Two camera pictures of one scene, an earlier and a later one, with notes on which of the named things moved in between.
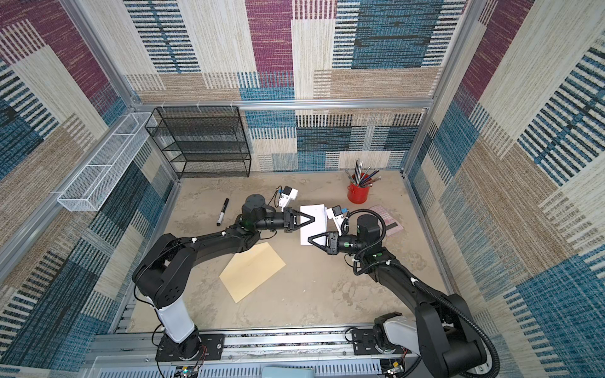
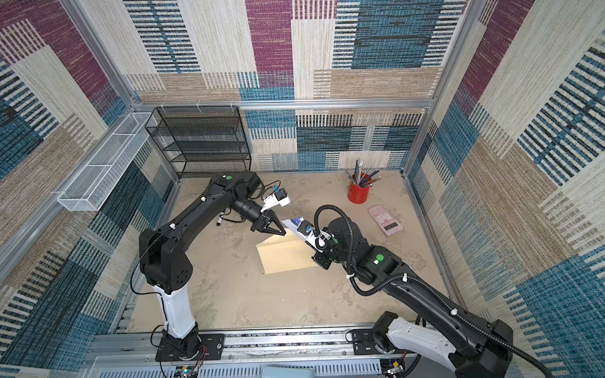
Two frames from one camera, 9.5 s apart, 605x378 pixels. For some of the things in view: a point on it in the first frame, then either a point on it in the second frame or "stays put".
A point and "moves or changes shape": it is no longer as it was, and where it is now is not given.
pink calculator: (391, 226) stays put
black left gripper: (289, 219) -> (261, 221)
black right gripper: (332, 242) -> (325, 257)
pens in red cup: (358, 179) stays put
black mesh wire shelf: (203, 141) stays put
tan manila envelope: (247, 270) -> (285, 252)
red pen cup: (357, 194) stays put
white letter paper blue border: (318, 226) moves or changes shape
